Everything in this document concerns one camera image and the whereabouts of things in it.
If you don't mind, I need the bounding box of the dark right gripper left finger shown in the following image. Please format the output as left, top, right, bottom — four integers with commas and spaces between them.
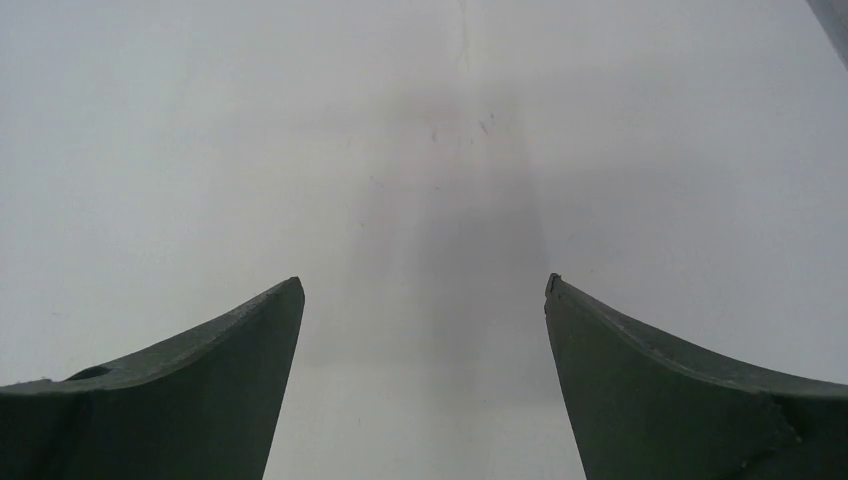
1, 277, 305, 479

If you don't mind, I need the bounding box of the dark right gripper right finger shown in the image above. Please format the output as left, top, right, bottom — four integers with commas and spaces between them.
545, 274, 847, 479

